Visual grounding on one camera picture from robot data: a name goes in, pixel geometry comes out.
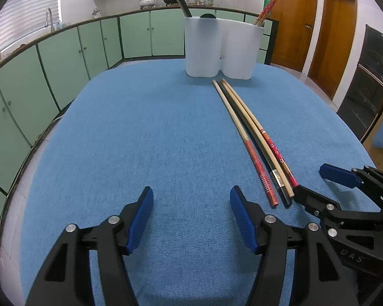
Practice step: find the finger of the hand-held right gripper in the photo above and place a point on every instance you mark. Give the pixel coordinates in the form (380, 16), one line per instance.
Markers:
(338, 175)
(312, 197)

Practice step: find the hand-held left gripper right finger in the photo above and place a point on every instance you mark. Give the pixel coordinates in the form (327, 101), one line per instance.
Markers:
(242, 220)

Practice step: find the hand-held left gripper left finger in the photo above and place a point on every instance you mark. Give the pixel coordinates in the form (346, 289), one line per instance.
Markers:
(140, 220)

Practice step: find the black chopstick silver band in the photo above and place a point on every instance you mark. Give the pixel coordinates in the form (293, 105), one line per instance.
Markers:
(284, 196)

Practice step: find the white two-compartment utensil holder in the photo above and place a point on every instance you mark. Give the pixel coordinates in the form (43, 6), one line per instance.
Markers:
(204, 51)

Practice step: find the red dotted chopstick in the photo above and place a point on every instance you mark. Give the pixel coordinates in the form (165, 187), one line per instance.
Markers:
(262, 17)
(273, 0)

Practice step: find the blue table cloth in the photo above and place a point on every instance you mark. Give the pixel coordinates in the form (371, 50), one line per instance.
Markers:
(146, 134)

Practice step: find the dark glass-front cabinet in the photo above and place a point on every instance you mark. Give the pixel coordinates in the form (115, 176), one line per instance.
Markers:
(367, 86)

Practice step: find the plain wooden door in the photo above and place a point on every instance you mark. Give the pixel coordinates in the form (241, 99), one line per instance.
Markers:
(335, 44)

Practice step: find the green lower kitchen cabinets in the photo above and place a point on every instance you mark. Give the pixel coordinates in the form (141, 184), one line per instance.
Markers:
(51, 63)

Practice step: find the green thermos bottle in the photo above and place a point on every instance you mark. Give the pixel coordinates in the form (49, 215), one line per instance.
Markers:
(268, 0)

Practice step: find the metal kettle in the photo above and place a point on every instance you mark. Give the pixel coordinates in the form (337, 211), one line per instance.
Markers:
(96, 12)

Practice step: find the silver cooking pot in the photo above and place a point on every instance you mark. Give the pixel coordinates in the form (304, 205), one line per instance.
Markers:
(146, 0)

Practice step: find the black wok with lid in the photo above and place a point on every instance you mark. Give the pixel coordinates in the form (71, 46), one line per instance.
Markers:
(169, 0)

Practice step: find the metal kitchen faucet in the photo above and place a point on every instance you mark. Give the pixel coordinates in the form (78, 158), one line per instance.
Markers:
(48, 16)

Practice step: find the white window blind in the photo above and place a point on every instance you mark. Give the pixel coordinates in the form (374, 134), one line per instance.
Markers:
(28, 6)

